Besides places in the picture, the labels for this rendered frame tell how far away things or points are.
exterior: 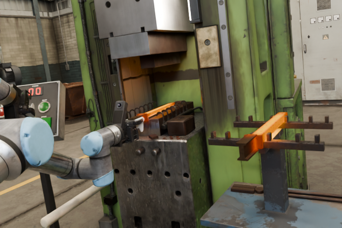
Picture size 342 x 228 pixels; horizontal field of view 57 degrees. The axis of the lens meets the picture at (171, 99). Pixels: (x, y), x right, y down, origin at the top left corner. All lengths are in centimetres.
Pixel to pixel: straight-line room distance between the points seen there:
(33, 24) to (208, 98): 982
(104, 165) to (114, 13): 66
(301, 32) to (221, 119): 518
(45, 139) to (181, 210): 75
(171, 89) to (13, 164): 122
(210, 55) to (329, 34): 512
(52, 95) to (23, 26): 923
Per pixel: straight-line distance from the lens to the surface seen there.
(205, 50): 137
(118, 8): 142
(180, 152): 129
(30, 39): 1082
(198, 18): 136
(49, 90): 162
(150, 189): 143
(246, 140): 80
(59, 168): 113
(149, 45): 134
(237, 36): 136
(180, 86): 182
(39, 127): 81
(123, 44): 140
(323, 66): 642
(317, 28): 641
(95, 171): 114
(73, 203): 161
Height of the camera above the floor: 125
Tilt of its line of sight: 8 degrees down
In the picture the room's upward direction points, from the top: 7 degrees counter-clockwise
